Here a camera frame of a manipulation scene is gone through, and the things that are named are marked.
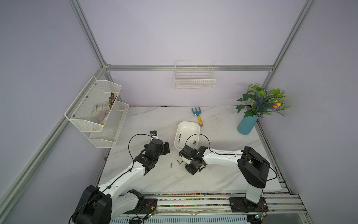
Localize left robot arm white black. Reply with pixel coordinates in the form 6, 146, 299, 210
69, 139, 170, 224

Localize blue toy rake yellow handle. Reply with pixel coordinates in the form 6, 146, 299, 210
192, 107, 203, 127

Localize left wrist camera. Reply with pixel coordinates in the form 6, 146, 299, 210
150, 130, 158, 138

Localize white plastic storage box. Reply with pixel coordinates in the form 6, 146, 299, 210
174, 121, 200, 152

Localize teal vase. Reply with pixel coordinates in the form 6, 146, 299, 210
237, 116, 258, 135

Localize clear glass in shelf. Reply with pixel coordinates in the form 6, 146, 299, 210
91, 101, 110, 125

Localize white mesh two-tier shelf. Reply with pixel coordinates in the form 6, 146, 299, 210
64, 77, 129, 148

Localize brown twigs in shelf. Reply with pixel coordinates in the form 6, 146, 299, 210
109, 92, 117, 109

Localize aluminium frame rails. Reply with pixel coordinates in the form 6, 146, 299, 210
1, 1, 315, 223

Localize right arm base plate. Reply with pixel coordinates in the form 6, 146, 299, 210
229, 197, 269, 213

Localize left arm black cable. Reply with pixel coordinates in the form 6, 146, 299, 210
68, 133, 154, 224

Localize green artificial plant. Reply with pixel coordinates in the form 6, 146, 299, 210
236, 84, 290, 118

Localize white wire wall basket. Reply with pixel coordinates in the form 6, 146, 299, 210
174, 61, 216, 90

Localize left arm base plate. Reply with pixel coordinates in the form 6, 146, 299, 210
125, 198, 158, 214

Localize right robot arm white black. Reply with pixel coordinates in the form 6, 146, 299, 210
179, 145, 271, 205

